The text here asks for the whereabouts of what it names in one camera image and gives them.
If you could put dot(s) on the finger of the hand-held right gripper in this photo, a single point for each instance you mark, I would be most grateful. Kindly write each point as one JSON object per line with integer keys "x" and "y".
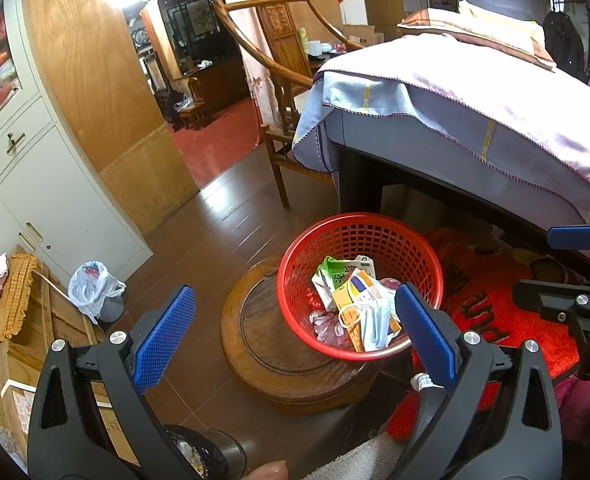
{"x": 575, "y": 237}
{"x": 555, "y": 297}

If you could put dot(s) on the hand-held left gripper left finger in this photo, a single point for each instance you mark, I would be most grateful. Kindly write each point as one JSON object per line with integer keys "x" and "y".
{"x": 165, "y": 340}

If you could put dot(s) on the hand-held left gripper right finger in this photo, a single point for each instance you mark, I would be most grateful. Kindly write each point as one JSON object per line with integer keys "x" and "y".
{"x": 425, "y": 335}

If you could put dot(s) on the blue face mask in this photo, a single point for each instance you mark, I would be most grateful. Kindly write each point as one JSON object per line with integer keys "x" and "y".
{"x": 377, "y": 322}

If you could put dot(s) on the clear plastic bag with red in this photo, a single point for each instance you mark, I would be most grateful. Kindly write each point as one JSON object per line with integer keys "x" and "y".
{"x": 325, "y": 327}

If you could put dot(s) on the red plastic mesh basket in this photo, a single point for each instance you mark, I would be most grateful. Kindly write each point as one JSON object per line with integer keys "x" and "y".
{"x": 365, "y": 240}

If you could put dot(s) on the person's left hand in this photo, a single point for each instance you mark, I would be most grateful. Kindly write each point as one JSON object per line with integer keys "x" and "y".
{"x": 269, "y": 471}

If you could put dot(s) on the red floor mat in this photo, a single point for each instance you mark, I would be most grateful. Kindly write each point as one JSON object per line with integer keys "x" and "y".
{"x": 495, "y": 330}

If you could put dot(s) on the white plastic bag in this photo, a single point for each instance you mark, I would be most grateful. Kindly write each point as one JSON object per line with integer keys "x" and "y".
{"x": 92, "y": 285}

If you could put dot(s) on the round wooden stool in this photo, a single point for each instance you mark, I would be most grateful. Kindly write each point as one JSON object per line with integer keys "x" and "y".
{"x": 265, "y": 355}

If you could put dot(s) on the dark round container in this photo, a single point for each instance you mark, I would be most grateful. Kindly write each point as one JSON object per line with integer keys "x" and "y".
{"x": 210, "y": 455}

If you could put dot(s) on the wooden crate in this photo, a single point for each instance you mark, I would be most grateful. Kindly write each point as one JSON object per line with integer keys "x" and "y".
{"x": 40, "y": 330}

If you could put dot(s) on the white towel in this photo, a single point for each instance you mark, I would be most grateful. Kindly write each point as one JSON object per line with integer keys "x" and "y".
{"x": 365, "y": 460}

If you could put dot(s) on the yellow fringed cloth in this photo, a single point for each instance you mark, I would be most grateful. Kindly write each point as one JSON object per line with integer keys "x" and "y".
{"x": 17, "y": 285}

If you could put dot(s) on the white cabinet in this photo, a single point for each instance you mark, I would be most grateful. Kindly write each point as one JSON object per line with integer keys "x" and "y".
{"x": 65, "y": 210}

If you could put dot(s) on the black table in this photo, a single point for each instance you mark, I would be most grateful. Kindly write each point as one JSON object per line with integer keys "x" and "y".
{"x": 360, "y": 180}

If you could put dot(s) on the purple bed sheet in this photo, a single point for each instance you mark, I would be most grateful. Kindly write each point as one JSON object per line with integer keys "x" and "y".
{"x": 475, "y": 85}

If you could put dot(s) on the black hanging coat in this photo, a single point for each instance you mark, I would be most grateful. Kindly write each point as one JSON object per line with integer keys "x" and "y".
{"x": 565, "y": 45}

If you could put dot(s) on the small wooden chair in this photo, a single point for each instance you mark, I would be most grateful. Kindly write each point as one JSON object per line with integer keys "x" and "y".
{"x": 195, "y": 110}

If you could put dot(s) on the dark wooden display cabinet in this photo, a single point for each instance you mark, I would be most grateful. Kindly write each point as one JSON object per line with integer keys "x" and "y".
{"x": 210, "y": 80}

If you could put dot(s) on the brown patterned pillow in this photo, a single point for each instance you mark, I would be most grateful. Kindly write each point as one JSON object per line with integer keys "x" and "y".
{"x": 425, "y": 17}

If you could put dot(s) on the cardboard box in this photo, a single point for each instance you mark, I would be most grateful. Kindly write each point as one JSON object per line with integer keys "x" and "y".
{"x": 362, "y": 35}

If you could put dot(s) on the curved wooden chair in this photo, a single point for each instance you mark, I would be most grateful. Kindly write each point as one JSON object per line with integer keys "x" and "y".
{"x": 285, "y": 30}

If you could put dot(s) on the wide wooden wall panel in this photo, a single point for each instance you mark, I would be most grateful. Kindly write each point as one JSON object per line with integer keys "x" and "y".
{"x": 85, "y": 60}

